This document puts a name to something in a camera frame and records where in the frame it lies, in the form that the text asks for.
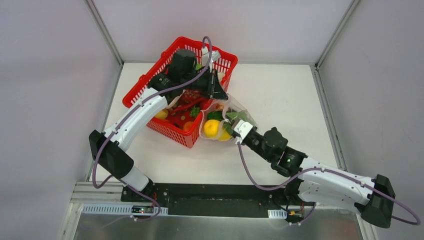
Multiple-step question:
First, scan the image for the clear pink-dotted zip bag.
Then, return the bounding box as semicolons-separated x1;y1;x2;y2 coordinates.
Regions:
198;94;249;142

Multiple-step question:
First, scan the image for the orange tangerine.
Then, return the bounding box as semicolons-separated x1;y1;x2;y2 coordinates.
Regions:
182;121;194;132

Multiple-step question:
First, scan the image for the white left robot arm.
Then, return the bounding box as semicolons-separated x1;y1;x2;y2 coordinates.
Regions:
88;47;228;203

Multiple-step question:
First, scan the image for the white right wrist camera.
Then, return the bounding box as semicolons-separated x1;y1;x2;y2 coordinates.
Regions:
232;119;254;144

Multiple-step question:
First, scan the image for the purple red grape bunch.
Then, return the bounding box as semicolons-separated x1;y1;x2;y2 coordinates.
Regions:
180;90;201;103

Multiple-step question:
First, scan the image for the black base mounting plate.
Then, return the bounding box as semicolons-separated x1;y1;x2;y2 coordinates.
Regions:
120;182;316;219

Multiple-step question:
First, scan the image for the orange yellow fruit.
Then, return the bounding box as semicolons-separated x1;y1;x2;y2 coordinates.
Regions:
154;109;169;120

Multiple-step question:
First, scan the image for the yellow lemon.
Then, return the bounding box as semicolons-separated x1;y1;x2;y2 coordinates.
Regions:
218;130;232;142
202;119;221;139

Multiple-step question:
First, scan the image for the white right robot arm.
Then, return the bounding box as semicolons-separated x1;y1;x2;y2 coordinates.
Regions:
231;120;396;229

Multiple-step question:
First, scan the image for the green romaine leaf bunch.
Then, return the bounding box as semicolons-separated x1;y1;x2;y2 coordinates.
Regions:
225;110;257;126

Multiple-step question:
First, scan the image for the red plastic basket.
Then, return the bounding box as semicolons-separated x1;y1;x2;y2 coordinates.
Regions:
122;36;238;148

